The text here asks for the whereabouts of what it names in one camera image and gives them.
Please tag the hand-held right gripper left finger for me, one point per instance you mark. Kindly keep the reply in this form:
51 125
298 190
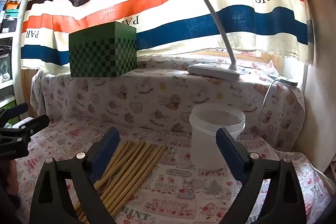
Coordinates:
105 151

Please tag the cluttered storage shelf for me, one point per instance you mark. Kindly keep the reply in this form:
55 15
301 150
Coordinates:
8 37

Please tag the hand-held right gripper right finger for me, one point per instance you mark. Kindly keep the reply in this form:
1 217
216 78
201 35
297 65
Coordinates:
231 153

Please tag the wooden cabinet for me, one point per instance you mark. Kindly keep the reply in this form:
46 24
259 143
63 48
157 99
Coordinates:
26 90

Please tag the bear print cloth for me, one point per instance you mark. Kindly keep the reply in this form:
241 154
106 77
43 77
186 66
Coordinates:
147 98

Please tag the bundle of bamboo chopsticks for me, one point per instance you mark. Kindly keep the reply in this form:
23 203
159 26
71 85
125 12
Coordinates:
136 161

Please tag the white desk lamp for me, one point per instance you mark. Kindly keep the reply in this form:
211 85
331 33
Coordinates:
212 70

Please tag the striped curtain cloth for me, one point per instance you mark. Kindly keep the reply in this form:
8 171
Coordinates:
168 19

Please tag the white power strip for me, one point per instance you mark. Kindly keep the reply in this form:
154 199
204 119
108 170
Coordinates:
284 81

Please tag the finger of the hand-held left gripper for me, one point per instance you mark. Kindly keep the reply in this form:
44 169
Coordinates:
19 109
34 124

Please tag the white plastic cup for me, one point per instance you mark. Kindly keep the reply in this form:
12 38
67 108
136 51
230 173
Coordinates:
207 145

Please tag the strawberry print tablecloth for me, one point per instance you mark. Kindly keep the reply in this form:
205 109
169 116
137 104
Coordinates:
178 187

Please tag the green checkered box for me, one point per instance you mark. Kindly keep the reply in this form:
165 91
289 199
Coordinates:
102 56

